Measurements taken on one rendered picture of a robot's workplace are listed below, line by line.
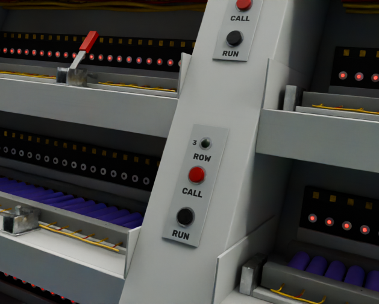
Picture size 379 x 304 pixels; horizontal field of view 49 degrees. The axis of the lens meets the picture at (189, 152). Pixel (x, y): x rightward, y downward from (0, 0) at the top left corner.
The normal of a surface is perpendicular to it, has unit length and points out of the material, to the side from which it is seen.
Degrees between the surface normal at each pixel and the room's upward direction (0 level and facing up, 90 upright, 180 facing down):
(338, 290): 111
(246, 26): 90
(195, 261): 90
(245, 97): 90
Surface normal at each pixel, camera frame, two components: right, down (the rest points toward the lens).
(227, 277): 0.89, 0.16
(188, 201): -0.38, -0.29
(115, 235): -0.45, 0.07
